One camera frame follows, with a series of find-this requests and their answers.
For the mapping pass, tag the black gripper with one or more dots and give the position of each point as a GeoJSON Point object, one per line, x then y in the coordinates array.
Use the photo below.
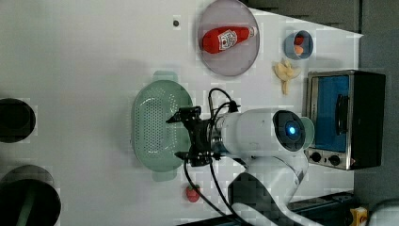
{"type": "Point", "coordinates": [200, 152]}

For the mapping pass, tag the green plastic strainer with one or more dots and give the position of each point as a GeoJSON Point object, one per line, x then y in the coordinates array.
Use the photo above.
{"type": "Point", "coordinates": [155, 141]}

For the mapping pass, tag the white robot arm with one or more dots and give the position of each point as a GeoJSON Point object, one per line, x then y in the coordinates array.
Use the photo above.
{"type": "Point", "coordinates": [270, 143]}

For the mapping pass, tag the red toy strawberry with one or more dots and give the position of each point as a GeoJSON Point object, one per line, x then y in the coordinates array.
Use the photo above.
{"type": "Point", "coordinates": [191, 193]}

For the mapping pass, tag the pink round plate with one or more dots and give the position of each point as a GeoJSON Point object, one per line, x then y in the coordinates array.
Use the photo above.
{"type": "Point", "coordinates": [239, 58]}

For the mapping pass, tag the red ketchup bottle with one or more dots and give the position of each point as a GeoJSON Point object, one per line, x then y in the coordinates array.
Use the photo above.
{"type": "Point", "coordinates": [222, 38]}

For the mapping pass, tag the yellow toy banana peel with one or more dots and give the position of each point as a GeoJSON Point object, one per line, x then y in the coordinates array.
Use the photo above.
{"type": "Point", "coordinates": [286, 72]}

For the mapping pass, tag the blue bowl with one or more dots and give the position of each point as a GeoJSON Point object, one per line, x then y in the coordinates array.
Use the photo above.
{"type": "Point", "coordinates": [307, 45]}

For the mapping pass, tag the orange toy bun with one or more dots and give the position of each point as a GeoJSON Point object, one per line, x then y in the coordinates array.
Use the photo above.
{"type": "Point", "coordinates": [299, 50]}

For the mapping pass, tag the small red toy fruit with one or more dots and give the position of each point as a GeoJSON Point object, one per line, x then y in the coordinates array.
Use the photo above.
{"type": "Point", "coordinates": [298, 40]}

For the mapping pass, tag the black toaster oven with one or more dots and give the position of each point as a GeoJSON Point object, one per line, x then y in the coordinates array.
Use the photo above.
{"type": "Point", "coordinates": [347, 111]}

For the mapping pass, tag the black round object upper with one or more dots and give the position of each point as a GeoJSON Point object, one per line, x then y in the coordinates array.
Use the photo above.
{"type": "Point", "coordinates": [17, 120]}

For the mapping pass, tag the black round object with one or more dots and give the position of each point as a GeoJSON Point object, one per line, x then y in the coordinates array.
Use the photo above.
{"type": "Point", "coordinates": [29, 198]}
{"type": "Point", "coordinates": [17, 120]}

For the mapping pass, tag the black round object lower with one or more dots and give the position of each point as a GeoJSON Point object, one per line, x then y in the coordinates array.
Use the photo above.
{"type": "Point", "coordinates": [29, 198]}

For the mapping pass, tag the yellow emergency stop box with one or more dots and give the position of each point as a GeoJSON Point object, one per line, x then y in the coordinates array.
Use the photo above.
{"type": "Point", "coordinates": [360, 216]}

